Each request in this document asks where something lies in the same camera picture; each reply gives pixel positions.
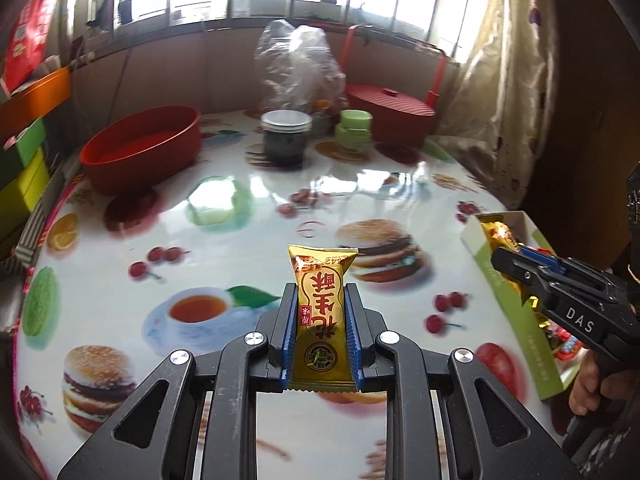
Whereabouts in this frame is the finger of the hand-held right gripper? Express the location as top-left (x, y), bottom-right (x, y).
top-left (520, 245), bottom-right (613, 291)
top-left (490, 247), bottom-right (562, 318)

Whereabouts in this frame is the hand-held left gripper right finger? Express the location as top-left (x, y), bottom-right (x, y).
top-left (342, 282), bottom-right (583, 480)

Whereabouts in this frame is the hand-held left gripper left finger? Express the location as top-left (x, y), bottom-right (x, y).
top-left (57, 282), bottom-right (301, 480)

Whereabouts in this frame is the gold packet colourful print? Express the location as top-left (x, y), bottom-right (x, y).
top-left (552, 332), bottom-right (586, 361)

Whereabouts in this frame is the long gold snack packet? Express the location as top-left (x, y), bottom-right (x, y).
top-left (475, 212), bottom-right (538, 311)

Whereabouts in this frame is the gold red-print snack packet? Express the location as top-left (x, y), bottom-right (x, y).
top-left (286, 244), bottom-right (360, 392)

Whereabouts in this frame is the green cardboard box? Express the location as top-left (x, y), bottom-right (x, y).
top-left (460, 210), bottom-right (593, 402)

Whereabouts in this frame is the person's right hand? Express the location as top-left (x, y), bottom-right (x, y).
top-left (570, 350), bottom-right (640, 413)

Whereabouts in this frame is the beige printed curtain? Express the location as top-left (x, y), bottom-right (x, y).
top-left (435, 0), bottom-right (561, 211)

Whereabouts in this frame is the dark glass jar clear lid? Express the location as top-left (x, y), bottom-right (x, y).
top-left (260, 110), bottom-right (312, 168)

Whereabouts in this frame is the green jar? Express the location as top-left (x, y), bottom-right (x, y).
top-left (334, 109), bottom-right (373, 153)

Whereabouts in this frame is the red oval bowl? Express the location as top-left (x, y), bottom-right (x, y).
top-left (80, 106), bottom-right (202, 196)

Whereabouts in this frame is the black white striped box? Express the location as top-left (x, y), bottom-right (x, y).
top-left (15, 170), bottom-right (76, 266)

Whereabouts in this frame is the clear plastic bag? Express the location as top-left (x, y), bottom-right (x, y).
top-left (255, 19), bottom-right (348, 121)

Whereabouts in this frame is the yellow-green box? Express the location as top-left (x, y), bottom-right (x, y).
top-left (0, 152), bottom-right (53, 241)

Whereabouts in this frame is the bright green box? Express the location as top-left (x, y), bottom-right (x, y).
top-left (0, 117), bottom-right (47, 171)

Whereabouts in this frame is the orange box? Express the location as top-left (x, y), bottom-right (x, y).
top-left (0, 66), bottom-right (72, 133)

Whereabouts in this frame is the red snack bag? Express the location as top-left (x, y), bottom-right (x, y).
top-left (0, 0), bottom-right (76, 93)

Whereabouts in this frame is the red basket with handle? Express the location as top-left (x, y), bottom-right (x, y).
top-left (344, 24), bottom-right (447, 148)

